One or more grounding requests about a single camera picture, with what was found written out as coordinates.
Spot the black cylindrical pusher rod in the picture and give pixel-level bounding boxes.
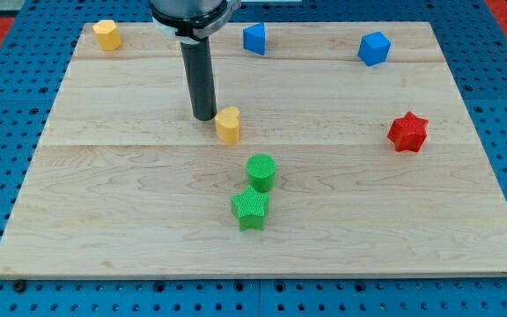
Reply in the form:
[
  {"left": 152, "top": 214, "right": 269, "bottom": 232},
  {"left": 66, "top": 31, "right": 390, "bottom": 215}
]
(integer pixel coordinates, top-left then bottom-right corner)
[{"left": 180, "top": 38, "right": 217, "bottom": 122}]

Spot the yellow heart block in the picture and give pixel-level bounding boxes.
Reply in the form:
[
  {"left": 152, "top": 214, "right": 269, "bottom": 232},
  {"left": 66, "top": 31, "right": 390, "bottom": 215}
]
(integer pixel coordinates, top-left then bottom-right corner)
[{"left": 215, "top": 107, "right": 240, "bottom": 144}]

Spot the green star block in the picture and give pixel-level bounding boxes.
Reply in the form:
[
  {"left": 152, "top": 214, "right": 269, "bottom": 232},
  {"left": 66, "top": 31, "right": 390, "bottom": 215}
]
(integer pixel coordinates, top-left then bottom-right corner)
[{"left": 231, "top": 185, "right": 270, "bottom": 232}]

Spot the red star block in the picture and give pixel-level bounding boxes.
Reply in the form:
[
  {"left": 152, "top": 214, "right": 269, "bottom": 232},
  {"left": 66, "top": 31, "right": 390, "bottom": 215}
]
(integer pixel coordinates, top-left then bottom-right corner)
[{"left": 387, "top": 112, "right": 429, "bottom": 152}]

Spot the blue triangle block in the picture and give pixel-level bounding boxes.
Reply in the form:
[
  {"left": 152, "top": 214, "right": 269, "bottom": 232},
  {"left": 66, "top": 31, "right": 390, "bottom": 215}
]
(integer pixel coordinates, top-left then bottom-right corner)
[{"left": 242, "top": 22, "right": 266, "bottom": 55}]

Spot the yellow hexagon block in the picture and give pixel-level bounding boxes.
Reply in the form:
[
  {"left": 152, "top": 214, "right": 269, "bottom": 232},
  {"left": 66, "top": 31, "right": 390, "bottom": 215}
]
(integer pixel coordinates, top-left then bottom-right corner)
[{"left": 92, "top": 19, "right": 122, "bottom": 51}]

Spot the green cylinder block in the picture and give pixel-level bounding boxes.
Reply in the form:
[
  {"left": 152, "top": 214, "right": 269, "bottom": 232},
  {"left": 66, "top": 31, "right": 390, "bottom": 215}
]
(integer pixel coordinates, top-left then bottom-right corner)
[{"left": 246, "top": 153, "right": 276, "bottom": 193}]

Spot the light wooden board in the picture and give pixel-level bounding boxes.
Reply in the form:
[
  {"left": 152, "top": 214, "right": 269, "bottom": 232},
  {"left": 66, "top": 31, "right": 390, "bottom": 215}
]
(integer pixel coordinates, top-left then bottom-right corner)
[{"left": 0, "top": 22, "right": 507, "bottom": 280}]

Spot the blue cube block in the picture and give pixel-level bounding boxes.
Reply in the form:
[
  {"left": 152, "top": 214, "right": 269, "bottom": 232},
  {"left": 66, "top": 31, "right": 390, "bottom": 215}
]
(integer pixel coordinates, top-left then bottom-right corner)
[{"left": 357, "top": 32, "right": 392, "bottom": 66}]

